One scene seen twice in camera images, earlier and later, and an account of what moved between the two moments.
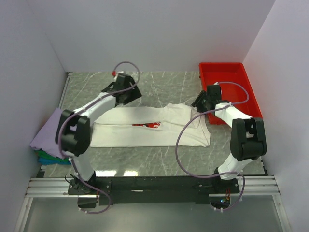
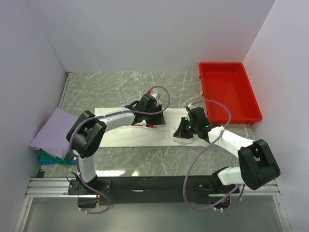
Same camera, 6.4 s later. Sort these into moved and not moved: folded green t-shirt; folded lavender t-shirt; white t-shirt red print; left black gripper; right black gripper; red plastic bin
Moved: left black gripper; right black gripper
Not moved: folded green t-shirt; red plastic bin; folded lavender t-shirt; white t-shirt red print
